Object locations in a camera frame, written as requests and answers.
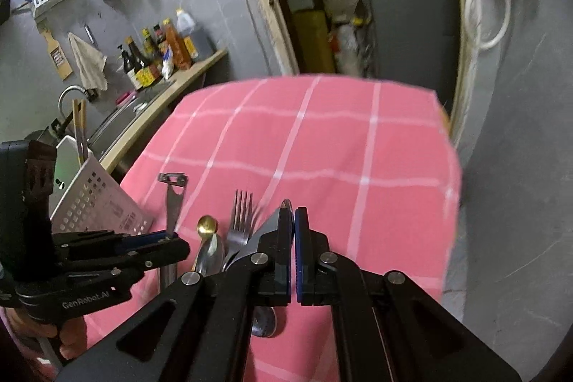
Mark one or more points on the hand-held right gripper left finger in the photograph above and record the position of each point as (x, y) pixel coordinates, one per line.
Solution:
(284, 250)

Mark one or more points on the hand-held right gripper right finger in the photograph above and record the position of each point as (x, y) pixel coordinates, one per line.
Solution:
(301, 256)

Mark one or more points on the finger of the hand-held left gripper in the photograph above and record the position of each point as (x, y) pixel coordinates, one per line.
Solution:
(150, 238)
(156, 253)

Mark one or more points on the stainless steel table knife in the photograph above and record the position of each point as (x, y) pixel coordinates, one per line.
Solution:
(266, 225)

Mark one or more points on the metal peeler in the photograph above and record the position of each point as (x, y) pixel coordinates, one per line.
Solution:
(172, 203)

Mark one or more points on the stainless steel spoon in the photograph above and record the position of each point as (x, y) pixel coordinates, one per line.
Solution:
(265, 324)
(210, 254)

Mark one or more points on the person's left hand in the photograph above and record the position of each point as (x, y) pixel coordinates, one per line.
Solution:
(71, 337)

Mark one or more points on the stainless steel fork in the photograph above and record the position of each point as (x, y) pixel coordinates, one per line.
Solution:
(239, 234)

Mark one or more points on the gold spoon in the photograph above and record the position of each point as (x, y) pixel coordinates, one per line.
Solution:
(208, 225)

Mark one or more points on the wooden chopstick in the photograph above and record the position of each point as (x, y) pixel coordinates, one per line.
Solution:
(76, 118)
(83, 118)

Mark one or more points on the pink checked tablecloth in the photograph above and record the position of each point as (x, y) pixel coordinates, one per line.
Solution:
(335, 149)

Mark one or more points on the metal faucet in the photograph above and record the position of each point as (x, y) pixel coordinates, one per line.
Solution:
(67, 91)

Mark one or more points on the steel sink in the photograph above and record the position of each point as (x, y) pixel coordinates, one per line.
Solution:
(130, 113)

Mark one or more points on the pink brush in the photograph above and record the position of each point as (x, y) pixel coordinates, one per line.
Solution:
(125, 98)

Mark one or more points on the wooden hanging grater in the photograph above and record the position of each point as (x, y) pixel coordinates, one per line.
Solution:
(58, 57)

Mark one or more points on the beige hanging towel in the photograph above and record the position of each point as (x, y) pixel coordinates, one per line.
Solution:
(89, 64)

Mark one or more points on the dark bottle with yellow label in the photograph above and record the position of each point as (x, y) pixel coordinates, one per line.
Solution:
(139, 71)

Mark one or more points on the black pump bottle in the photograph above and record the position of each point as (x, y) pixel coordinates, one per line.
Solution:
(124, 62)

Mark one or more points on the white seasoning packet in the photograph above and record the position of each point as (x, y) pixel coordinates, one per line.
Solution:
(167, 66)

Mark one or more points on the green sauce bottle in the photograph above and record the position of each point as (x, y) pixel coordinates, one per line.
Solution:
(150, 46)

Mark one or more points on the orange oil bottle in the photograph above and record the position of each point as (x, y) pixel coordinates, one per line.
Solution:
(177, 46)

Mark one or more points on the large dark jug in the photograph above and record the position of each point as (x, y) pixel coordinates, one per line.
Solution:
(199, 44)

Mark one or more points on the black bottle with red cap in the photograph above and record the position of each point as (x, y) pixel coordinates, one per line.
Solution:
(159, 37)

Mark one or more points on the clear plastic container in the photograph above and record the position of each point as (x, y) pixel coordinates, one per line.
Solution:
(349, 46)

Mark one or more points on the grey cabinet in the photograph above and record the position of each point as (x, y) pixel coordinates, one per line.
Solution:
(412, 33)

